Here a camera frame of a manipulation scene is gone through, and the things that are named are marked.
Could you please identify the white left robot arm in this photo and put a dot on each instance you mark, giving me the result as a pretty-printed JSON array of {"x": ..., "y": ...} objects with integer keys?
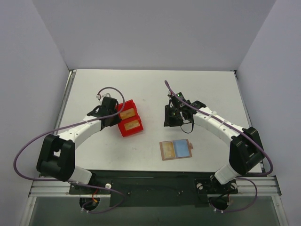
[{"x": 57, "y": 155}]

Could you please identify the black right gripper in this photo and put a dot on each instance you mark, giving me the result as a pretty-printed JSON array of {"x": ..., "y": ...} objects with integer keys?
[{"x": 170, "y": 117}]

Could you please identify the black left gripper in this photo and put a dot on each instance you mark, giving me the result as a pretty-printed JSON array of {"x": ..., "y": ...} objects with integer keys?
[{"x": 115, "y": 118}]

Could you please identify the tan leather card holder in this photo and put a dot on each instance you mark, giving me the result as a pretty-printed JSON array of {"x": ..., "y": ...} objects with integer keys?
[{"x": 182, "y": 148}]

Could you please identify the red plastic bin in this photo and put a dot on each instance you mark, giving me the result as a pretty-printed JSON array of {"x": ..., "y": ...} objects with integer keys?
[{"x": 127, "y": 105}]

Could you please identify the gold card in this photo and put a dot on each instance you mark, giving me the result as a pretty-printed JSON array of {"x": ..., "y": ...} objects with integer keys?
[
  {"x": 131, "y": 125},
  {"x": 168, "y": 150},
  {"x": 127, "y": 113}
]

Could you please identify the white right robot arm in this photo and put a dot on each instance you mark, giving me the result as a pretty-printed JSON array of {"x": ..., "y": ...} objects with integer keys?
[{"x": 243, "y": 143}]

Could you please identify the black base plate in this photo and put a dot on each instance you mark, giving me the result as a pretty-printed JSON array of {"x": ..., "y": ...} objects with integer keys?
[{"x": 155, "y": 188}]

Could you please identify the aluminium frame rail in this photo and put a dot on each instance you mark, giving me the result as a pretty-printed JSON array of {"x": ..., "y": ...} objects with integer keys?
[{"x": 266, "y": 186}]

